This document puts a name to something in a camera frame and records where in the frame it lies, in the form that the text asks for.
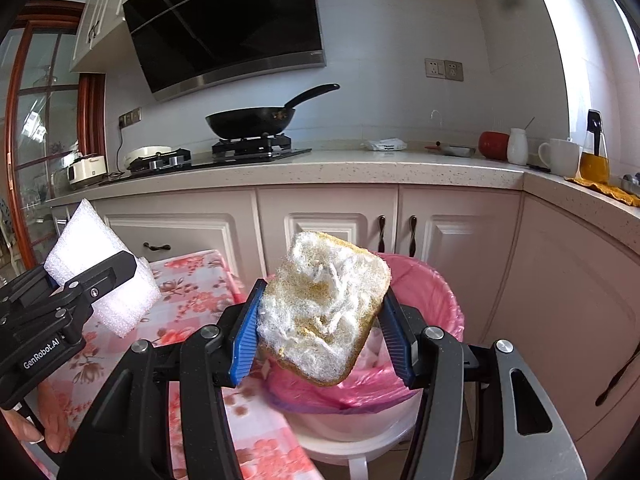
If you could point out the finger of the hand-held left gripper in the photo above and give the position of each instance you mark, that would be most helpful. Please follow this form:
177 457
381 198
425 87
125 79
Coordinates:
107 275
25 287

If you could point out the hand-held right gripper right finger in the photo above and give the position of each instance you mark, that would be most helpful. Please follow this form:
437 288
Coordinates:
397 345

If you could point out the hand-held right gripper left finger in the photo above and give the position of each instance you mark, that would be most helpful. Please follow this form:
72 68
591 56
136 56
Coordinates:
245 340

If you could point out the white foam packing sheet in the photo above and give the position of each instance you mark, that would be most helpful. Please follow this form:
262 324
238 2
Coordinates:
80 240

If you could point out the yellow scouring sponge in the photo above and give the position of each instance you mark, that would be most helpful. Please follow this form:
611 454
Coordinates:
325 305

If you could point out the white trash bin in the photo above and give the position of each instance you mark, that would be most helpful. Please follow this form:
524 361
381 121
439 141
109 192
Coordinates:
350 425

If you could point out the person's left hand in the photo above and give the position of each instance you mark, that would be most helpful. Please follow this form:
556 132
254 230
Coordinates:
55 430

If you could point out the pink floral tablecloth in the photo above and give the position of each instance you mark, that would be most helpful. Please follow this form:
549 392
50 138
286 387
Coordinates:
190 285

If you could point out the white rice cooker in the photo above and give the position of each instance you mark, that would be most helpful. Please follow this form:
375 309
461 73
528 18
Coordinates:
87 172

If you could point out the white lid on stove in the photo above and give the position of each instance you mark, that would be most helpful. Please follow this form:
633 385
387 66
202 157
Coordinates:
147 154

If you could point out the white kitchen base cabinets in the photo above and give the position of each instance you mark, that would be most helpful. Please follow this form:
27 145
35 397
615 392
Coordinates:
325 210

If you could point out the wood framed glass door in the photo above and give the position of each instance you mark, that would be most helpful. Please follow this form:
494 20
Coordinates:
45 110

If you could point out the black gas stove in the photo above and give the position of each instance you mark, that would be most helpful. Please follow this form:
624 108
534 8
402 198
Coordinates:
240 155

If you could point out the white packet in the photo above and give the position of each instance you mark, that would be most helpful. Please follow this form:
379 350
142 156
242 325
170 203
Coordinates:
384 145

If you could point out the small grey dish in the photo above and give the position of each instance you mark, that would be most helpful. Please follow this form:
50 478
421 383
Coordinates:
457 150

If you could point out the black wok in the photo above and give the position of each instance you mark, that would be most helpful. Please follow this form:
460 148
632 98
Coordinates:
245 122

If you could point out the red bowl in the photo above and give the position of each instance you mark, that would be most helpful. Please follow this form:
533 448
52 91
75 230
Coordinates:
492 146

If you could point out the white jug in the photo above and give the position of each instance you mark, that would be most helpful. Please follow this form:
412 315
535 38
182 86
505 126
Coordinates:
517 147

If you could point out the white upper kitchen cabinets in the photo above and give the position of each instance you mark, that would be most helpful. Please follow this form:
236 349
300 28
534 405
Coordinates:
95 30

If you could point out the white mug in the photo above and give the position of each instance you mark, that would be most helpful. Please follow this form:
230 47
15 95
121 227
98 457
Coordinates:
562 157

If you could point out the yellow cloth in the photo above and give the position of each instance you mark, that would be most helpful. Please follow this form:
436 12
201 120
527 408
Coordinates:
610 191

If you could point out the oil bottle with black cap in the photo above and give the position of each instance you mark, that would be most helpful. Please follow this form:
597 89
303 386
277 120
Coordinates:
594 165

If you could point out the black range hood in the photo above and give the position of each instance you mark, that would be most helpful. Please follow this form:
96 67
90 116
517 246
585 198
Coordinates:
225 25

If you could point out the wall outlet with plug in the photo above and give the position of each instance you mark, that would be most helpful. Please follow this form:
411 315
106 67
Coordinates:
130 117

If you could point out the double wall outlet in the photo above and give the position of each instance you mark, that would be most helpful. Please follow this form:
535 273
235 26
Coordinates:
444 69

